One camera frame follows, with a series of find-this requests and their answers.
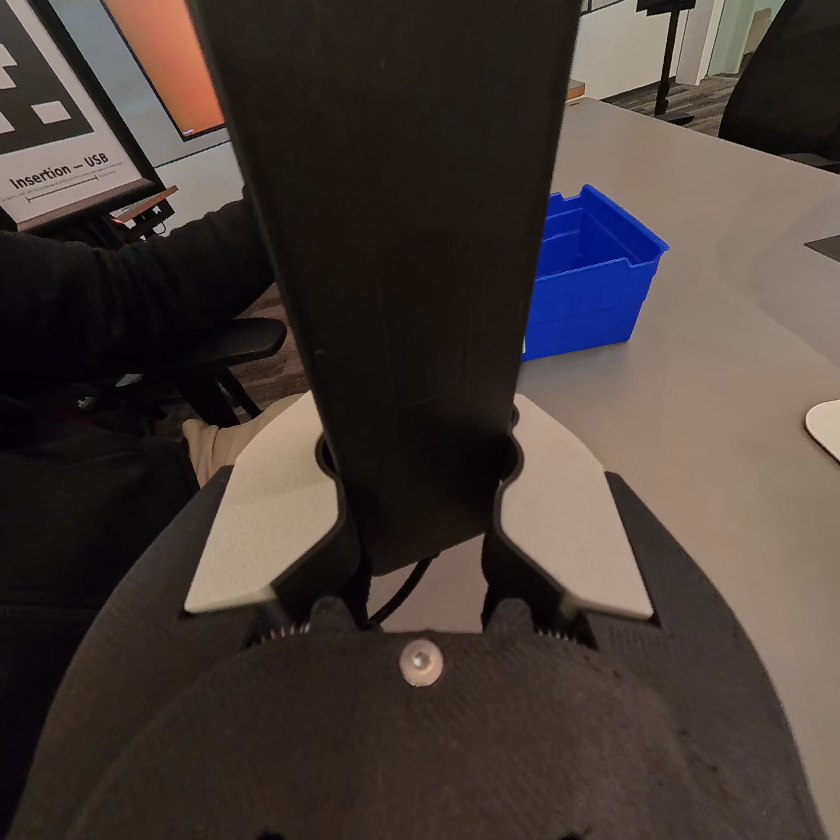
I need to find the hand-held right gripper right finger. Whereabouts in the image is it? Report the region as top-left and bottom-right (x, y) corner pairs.
(482, 392), (655, 624)

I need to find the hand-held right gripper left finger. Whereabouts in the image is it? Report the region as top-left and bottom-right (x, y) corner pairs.
(184, 392), (362, 627)

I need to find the black usb cable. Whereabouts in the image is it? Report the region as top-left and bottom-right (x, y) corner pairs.
(366, 556), (438, 626)

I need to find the black device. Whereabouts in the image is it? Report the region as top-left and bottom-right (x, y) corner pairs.
(187, 0), (581, 577)

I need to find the person's left forearm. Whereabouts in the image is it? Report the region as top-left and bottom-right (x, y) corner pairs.
(0, 190), (277, 403)

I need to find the person's leg in beige pants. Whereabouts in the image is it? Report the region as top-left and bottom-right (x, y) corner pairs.
(182, 392), (311, 488)

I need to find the black chair armrest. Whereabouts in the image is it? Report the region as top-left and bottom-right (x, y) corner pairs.
(112, 318), (288, 427)

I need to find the person's black-clothed torso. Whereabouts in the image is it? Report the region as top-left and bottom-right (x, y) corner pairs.
(0, 394), (201, 840)

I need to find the blue plastic bin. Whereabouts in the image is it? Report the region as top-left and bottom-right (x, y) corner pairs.
(521, 184), (670, 362)

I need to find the white pad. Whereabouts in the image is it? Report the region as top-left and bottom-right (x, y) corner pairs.
(805, 400), (840, 463)

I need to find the orange screen monitor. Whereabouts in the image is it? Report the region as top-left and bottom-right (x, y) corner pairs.
(101, 0), (227, 142)

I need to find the black floor stand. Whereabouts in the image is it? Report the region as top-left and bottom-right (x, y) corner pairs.
(637, 0), (698, 126)

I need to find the black office chair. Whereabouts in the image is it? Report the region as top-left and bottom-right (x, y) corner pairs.
(718, 0), (840, 173)

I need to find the wall poster with black tag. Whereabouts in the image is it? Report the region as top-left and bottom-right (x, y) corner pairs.
(0, 0), (158, 231)

